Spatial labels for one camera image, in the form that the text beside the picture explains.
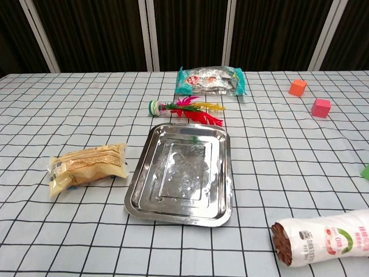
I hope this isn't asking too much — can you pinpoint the teal and silver snack bag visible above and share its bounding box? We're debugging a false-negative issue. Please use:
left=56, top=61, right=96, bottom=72
left=175, top=66, right=248, bottom=97

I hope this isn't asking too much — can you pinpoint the pink foam cube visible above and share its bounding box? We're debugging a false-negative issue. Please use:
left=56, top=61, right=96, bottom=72
left=311, top=98, right=331, bottom=118

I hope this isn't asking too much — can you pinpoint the stainless steel tray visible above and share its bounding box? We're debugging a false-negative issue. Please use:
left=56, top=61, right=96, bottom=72
left=123, top=122, right=234, bottom=229

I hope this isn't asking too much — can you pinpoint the colourful feather shuttlecock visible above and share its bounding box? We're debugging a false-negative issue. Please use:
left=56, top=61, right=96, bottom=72
left=148, top=96, right=226, bottom=126

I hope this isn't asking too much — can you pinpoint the yellow snack bag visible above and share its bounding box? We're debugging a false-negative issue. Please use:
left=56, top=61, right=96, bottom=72
left=47, top=143, right=129, bottom=199

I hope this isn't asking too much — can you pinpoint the checkered white tablecloth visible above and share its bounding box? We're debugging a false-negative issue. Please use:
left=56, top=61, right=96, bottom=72
left=0, top=70, right=369, bottom=277

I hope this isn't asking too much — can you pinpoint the white plastic cup stack package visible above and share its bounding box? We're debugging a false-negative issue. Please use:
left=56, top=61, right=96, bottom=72
left=270, top=208, right=369, bottom=266

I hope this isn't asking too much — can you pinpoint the white folding screen frame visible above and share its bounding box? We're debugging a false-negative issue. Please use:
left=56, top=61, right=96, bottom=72
left=18, top=0, right=345, bottom=73

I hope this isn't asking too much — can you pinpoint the orange foam cube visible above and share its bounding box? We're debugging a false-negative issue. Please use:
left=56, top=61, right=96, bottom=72
left=288, top=80, right=308, bottom=98

